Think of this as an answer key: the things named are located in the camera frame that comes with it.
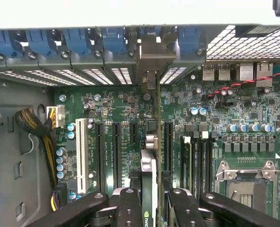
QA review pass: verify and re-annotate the long black expansion slot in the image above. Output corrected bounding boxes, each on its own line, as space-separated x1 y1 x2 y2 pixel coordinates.
163 122 174 181
112 122 122 190
94 122 106 191

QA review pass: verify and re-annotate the CPU socket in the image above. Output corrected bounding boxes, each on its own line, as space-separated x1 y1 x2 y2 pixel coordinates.
214 159 280 222

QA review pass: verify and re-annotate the open black PC case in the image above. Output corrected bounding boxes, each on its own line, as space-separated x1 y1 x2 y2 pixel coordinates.
0 23 280 227

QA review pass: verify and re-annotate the white expansion slot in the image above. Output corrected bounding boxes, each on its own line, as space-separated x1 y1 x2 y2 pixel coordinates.
75 118 90 195

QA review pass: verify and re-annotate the red black twisted wire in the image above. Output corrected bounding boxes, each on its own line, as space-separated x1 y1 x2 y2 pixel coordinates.
207 69 280 98

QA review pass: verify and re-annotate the short black expansion slot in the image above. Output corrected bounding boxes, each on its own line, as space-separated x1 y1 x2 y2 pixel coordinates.
129 122 139 146

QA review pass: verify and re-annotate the braided power cable harness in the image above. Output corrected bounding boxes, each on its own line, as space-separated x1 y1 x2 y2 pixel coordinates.
14 105 68 212

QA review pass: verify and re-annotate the green motherboard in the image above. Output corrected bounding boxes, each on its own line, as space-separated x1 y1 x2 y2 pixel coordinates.
52 62 280 227

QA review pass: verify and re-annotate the black RAM slot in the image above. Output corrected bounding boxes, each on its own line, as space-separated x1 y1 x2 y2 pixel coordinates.
192 131 201 198
200 131 209 197

